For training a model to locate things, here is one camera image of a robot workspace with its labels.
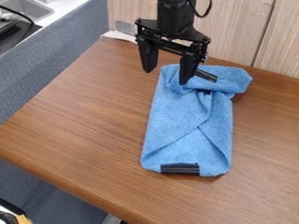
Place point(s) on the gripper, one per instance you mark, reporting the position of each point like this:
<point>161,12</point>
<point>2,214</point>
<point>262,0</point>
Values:
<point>171,35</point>

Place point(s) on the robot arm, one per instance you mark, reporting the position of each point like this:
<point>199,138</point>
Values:
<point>175,11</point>

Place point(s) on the blue cloth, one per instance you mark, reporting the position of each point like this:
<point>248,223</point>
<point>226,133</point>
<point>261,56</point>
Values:
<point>190,122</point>

